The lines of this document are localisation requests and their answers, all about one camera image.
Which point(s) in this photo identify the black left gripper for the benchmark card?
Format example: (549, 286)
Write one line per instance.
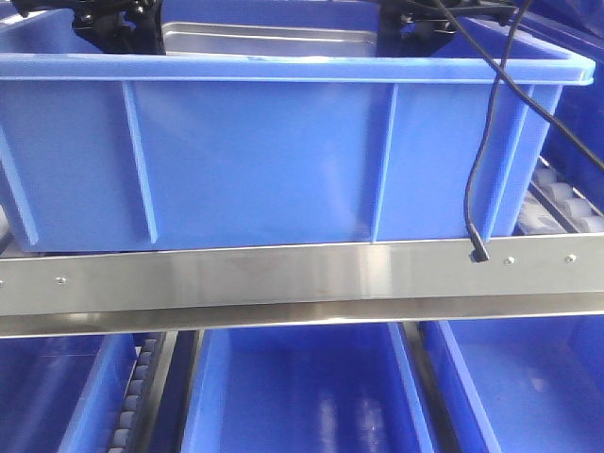
(112, 26)

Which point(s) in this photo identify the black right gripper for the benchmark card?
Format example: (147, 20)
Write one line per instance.
(419, 29)

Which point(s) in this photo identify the small silver ribbed tray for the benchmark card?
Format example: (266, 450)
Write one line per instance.
(184, 38)

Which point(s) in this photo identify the large blue plastic crate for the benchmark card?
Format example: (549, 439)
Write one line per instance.
(104, 152)

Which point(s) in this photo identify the blue crate upper background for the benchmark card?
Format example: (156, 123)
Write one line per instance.
(576, 26)

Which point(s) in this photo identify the steel front shelf beam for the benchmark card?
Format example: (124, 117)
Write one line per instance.
(311, 284)

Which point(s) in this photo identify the blue bin lower right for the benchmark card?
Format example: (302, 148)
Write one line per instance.
(521, 385)

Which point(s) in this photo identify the blue bin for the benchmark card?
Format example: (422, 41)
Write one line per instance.
(63, 394)
(338, 388)
(521, 385)

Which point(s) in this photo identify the blue bin lower left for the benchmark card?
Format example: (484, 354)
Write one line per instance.
(63, 394)

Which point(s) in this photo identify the blue bin lower middle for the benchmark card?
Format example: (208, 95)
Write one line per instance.
(338, 388)

